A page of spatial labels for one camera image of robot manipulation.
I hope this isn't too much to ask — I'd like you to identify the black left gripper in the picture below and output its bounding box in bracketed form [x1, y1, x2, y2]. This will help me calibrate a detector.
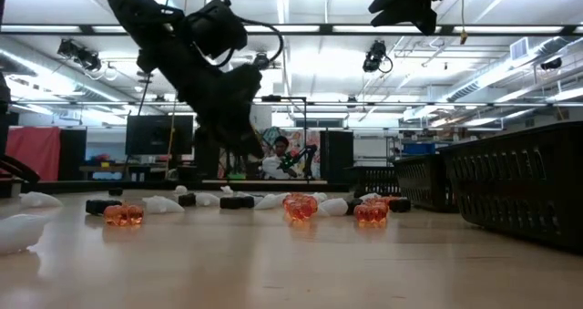
[181, 62, 266, 160]

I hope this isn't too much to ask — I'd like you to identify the black upright panel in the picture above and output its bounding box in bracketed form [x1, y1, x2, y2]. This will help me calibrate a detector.
[194, 135, 222, 181]
[60, 129, 87, 181]
[320, 129, 355, 186]

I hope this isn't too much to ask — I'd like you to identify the person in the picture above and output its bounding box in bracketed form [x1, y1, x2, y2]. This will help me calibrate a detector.
[261, 135, 300, 180]

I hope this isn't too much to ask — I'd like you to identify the black overhead light bar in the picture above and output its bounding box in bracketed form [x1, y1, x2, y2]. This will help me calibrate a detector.
[0, 24, 583, 37]

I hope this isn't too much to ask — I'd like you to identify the black flat monitor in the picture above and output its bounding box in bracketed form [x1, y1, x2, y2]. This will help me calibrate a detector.
[125, 114, 195, 156]

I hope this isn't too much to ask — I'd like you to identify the dark background desk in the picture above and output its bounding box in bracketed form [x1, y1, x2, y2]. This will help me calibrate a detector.
[79, 162, 169, 182]

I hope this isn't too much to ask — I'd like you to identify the white ceiling vent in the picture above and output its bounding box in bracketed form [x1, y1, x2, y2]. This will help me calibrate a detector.
[509, 36, 530, 62]

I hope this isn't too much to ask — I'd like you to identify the black plastic mesh basket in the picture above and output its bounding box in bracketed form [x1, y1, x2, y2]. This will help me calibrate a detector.
[343, 165, 400, 198]
[439, 120, 583, 255]
[394, 152, 459, 213]

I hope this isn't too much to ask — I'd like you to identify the blue storage bin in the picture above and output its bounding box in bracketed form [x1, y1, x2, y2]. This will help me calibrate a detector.
[403, 142, 437, 156]

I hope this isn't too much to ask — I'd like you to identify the black ceiling spotlight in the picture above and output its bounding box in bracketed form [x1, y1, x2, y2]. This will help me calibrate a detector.
[56, 37, 102, 72]

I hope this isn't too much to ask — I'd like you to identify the red curtain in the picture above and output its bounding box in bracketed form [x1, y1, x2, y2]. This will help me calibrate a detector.
[5, 126, 62, 182]

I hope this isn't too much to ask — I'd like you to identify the black metal stand frame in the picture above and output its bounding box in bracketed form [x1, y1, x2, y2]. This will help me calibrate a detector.
[252, 94, 309, 182]

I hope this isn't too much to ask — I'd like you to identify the yellow hanging cord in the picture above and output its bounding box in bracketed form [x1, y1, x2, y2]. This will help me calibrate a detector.
[457, 0, 470, 46]

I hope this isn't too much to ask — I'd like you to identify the colourful patterned wall panel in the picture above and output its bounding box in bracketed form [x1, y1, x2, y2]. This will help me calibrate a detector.
[261, 127, 322, 180]

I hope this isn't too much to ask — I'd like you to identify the black round ceiling camera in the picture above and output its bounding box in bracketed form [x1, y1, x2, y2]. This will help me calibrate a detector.
[252, 52, 271, 72]

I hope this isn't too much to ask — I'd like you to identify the black hanging cable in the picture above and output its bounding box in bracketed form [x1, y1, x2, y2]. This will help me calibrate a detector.
[136, 69, 151, 117]

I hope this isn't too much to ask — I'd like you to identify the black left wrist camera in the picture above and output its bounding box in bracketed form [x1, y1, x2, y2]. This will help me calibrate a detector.
[184, 0, 250, 59]

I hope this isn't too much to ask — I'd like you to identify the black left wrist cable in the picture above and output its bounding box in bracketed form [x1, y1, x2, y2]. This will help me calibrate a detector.
[204, 0, 284, 68]

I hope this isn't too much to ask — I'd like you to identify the black metal table frame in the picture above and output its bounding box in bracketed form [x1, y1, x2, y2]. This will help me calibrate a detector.
[20, 180, 354, 196]

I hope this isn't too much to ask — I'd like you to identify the black curved bracket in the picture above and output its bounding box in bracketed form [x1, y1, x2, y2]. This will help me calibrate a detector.
[0, 156, 41, 185]

